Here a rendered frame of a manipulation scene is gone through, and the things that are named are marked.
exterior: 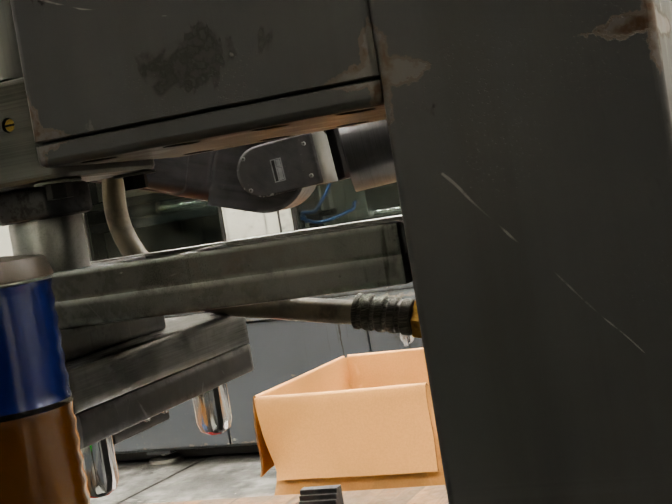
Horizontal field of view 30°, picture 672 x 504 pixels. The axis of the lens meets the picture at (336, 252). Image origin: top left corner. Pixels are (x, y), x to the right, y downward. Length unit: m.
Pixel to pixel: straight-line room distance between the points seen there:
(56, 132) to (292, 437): 2.53
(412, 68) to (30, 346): 0.21
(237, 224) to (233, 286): 5.20
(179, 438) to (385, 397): 3.22
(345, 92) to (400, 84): 0.02
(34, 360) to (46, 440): 0.02
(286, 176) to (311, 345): 4.80
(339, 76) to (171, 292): 0.13
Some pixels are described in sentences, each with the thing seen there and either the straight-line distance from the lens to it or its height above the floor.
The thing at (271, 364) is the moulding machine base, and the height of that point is 0.44.
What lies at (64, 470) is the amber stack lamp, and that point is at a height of 1.14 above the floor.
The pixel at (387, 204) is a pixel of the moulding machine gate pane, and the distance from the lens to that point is 5.38.
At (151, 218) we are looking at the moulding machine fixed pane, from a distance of 6.00.
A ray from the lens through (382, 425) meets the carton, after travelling 2.95.
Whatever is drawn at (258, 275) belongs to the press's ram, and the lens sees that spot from 0.55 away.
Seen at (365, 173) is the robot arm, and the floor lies 1.21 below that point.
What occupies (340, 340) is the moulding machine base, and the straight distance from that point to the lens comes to 5.57.
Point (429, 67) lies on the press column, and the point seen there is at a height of 1.24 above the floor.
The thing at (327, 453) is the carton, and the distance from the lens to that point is 3.03.
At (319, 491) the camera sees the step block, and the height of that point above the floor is 0.99.
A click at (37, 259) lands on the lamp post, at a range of 0.35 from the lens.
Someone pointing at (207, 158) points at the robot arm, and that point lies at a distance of 0.85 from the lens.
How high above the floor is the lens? 1.20
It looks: 3 degrees down
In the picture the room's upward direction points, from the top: 9 degrees counter-clockwise
